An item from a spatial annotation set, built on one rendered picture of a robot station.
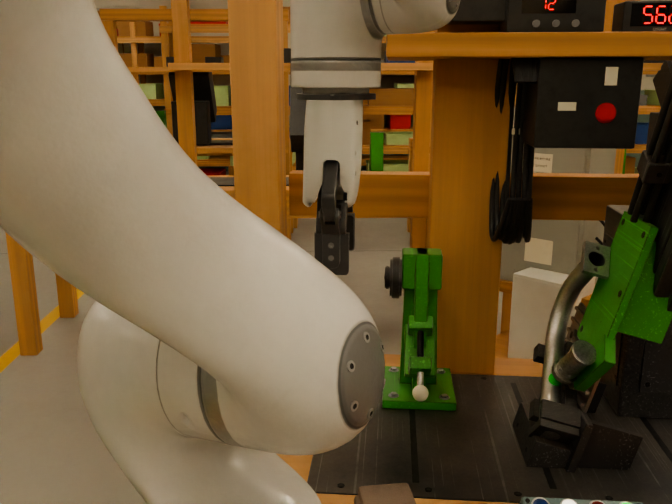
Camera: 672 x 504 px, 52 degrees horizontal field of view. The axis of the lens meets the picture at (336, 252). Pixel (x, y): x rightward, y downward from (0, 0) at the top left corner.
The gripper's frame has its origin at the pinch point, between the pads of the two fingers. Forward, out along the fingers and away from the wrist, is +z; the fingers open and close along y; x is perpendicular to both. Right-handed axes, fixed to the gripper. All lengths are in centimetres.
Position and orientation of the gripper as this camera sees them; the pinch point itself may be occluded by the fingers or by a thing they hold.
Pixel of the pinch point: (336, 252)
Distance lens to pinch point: 68.8
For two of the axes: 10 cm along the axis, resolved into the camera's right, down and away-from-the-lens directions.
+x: 10.0, 0.2, -0.8
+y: -0.8, 2.5, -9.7
